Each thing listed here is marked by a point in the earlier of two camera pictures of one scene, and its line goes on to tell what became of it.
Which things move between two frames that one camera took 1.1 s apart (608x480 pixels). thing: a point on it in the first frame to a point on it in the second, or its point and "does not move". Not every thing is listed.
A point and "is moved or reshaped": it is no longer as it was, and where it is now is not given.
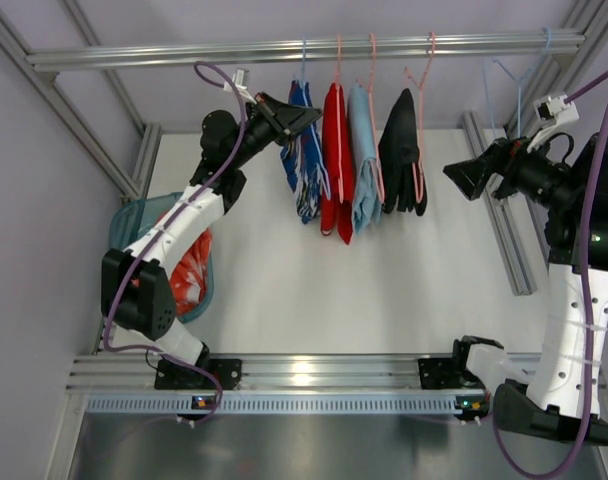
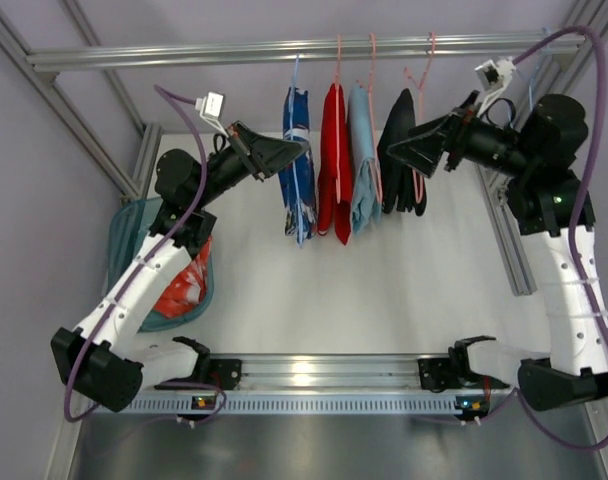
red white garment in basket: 189,282 does not move
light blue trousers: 363,176 does not move
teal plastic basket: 130,216 does not move
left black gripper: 275,120 to 245,155
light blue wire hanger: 305,78 to 292,141
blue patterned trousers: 304,160 is moved or reshaped
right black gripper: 497,168 to 457,139
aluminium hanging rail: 498,45 does not move
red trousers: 346,210 does not move
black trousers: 399,154 does not move
